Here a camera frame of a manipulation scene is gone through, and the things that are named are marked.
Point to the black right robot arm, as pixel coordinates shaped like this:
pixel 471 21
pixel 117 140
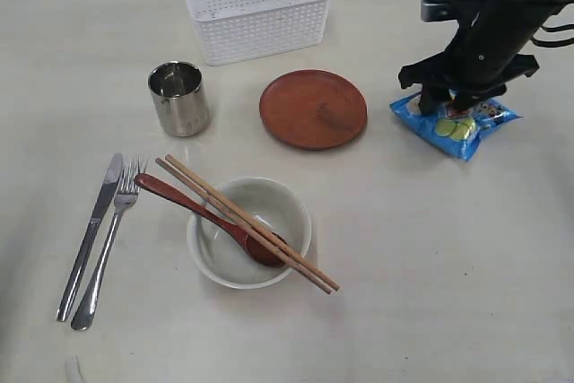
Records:
pixel 546 9

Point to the blue snack packet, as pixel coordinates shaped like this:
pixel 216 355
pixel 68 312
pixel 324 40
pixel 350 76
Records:
pixel 456 133

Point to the white perforated plastic basket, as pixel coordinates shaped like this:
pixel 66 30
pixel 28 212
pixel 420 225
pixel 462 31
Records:
pixel 230 31

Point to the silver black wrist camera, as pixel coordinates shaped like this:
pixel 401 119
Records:
pixel 462 11

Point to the grey floral ceramic bowl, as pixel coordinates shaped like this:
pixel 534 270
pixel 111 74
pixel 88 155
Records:
pixel 221 259

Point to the stainless steel cup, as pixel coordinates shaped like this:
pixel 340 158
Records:
pixel 178 96

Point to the silver table knife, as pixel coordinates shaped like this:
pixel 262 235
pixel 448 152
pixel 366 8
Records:
pixel 107 191

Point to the brown wooden bowl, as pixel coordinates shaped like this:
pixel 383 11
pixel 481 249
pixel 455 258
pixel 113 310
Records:
pixel 313 110

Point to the silver metal fork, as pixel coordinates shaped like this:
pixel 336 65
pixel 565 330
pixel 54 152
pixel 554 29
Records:
pixel 126 196

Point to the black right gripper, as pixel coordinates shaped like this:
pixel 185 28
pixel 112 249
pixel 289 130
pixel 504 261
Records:
pixel 486 58

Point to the brown wooden chopstick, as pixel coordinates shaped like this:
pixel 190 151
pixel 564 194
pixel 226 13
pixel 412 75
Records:
pixel 254 228
pixel 238 223

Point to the dark red wooden spoon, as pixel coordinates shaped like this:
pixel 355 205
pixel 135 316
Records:
pixel 250 246

